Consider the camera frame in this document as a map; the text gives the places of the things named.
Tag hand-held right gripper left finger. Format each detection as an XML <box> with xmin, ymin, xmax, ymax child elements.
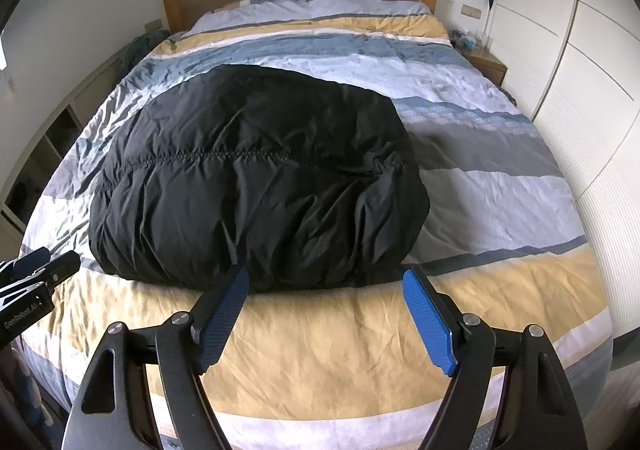
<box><xmin>62</xmin><ymin>265</ymin><xmax>251</xmax><ymax>450</ymax></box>

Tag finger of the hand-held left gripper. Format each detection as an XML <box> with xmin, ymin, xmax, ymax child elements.
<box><xmin>0</xmin><ymin>246</ymin><xmax>51</xmax><ymax>281</ymax></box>
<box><xmin>22</xmin><ymin>250</ymin><xmax>82</xmax><ymax>296</ymax></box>

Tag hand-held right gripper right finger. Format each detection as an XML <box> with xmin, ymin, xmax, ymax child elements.
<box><xmin>402</xmin><ymin>266</ymin><xmax>588</xmax><ymax>450</ymax></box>

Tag black puffer jacket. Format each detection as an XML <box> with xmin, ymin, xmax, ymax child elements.
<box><xmin>87</xmin><ymin>65</ymin><xmax>432</xmax><ymax>293</ymax></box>

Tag blue patterned cloth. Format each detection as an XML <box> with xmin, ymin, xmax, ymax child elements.
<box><xmin>0</xmin><ymin>345</ymin><xmax>66</xmax><ymax>450</ymax></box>

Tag bed with striped duvet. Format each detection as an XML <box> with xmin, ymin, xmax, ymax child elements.
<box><xmin>12</xmin><ymin>0</ymin><xmax>613</xmax><ymax>450</ymax></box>

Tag white low shelf unit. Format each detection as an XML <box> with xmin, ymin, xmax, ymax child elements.
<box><xmin>0</xmin><ymin>30</ymin><xmax>166</xmax><ymax>236</ymax></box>

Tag teal crumpled cloth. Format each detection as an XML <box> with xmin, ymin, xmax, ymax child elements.
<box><xmin>117</xmin><ymin>29</ymin><xmax>171</xmax><ymax>73</ymax></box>

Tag wooden nightstand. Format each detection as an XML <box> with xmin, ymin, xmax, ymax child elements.
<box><xmin>467</xmin><ymin>47</ymin><xmax>508</xmax><ymax>88</ymax></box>

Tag white wardrobe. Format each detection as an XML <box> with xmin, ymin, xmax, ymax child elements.
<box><xmin>487</xmin><ymin>0</ymin><xmax>640</xmax><ymax>331</ymax></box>

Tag small bottles on nightstand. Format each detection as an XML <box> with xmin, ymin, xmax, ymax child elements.
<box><xmin>450</xmin><ymin>27</ymin><xmax>493</xmax><ymax>51</ymax></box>

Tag pale striped pillow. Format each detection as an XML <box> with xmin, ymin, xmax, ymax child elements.
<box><xmin>190</xmin><ymin>0</ymin><xmax>432</xmax><ymax>31</ymax></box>

